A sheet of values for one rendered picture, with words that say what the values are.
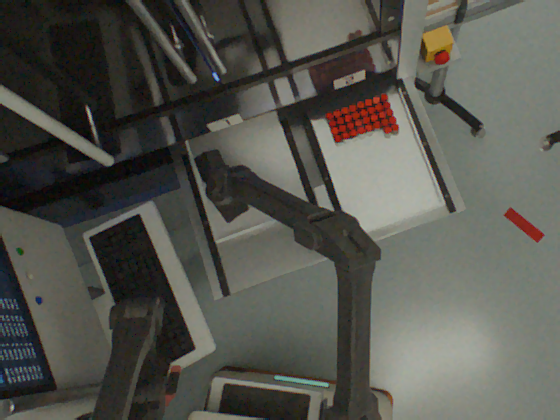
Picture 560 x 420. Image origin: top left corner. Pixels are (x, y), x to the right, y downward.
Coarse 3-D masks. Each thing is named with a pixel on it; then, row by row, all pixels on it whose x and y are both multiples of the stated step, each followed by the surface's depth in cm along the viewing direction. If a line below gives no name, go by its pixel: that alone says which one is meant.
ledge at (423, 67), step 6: (456, 48) 191; (420, 54) 191; (450, 54) 191; (456, 54) 191; (420, 60) 191; (450, 60) 190; (456, 60) 190; (420, 66) 190; (426, 66) 190; (432, 66) 190; (438, 66) 190; (444, 66) 191; (420, 72) 190; (426, 72) 191
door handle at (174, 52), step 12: (132, 0) 101; (144, 12) 105; (144, 24) 108; (156, 24) 109; (156, 36) 112; (168, 48) 117; (180, 48) 131; (180, 60) 122; (180, 72) 127; (192, 72) 129
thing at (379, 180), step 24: (312, 120) 184; (408, 120) 186; (360, 144) 185; (384, 144) 185; (408, 144) 184; (336, 168) 183; (360, 168) 183; (384, 168) 183; (408, 168) 182; (336, 192) 178; (360, 192) 181; (384, 192) 181; (408, 192) 181; (432, 192) 181; (360, 216) 180; (384, 216) 179; (408, 216) 178
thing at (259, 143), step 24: (264, 120) 188; (192, 144) 187; (216, 144) 186; (240, 144) 186; (264, 144) 186; (264, 168) 184; (288, 168) 184; (216, 216) 181; (240, 216) 181; (264, 216) 181; (216, 240) 177
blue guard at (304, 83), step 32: (320, 64) 160; (352, 64) 166; (384, 64) 174; (224, 96) 158; (256, 96) 164; (288, 96) 171; (128, 128) 157; (160, 128) 163; (192, 128) 170; (32, 160) 157; (64, 160) 162; (0, 192) 168
